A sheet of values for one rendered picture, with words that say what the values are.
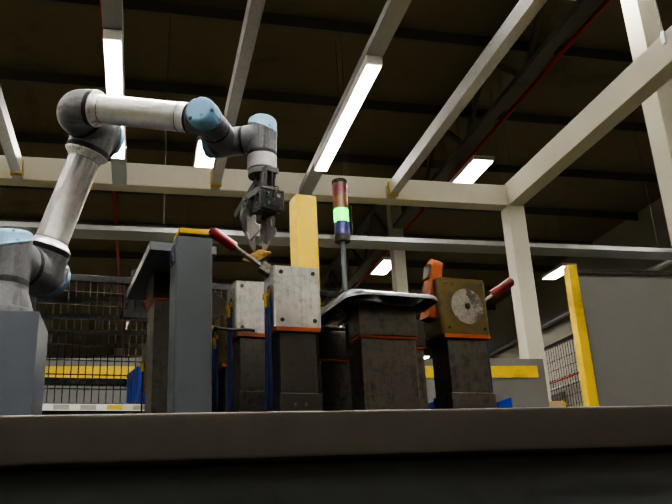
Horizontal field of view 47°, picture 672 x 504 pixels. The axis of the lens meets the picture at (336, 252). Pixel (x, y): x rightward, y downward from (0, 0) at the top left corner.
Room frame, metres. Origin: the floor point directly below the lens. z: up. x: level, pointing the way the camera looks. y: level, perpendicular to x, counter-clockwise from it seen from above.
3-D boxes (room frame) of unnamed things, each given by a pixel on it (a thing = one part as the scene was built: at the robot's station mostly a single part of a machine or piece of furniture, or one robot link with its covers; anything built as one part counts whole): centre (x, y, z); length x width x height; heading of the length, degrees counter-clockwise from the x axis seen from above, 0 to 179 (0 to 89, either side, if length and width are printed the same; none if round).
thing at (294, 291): (1.38, 0.10, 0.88); 0.12 x 0.07 x 0.36; 113
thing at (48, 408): (2.75, 0.69, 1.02); 0.90 x 0.22 x 0.03; 113
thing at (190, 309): (1.42, 0.28, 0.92); 0.08 x 0.08 x 0.44; 23
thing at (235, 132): (1.78, 0.28, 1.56); 0.11 x 0.11 x 0.08; 78
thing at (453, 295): (1.53, -0.25, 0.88); 0.14 x 0.09 x 0.36; 113
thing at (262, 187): (1.77, 0.17, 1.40); 0.09 x 0.08 x 0.12; 37
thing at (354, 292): (1.98, 0.15, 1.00); 1.38 x 0.22 x 0.02; 23
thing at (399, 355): (1.42, -0.08, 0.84); 0.12 x 0.05 x 0.29; 113
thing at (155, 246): (1.66, 0.38, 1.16); 0.37 x 0.14 x 0.02; 23
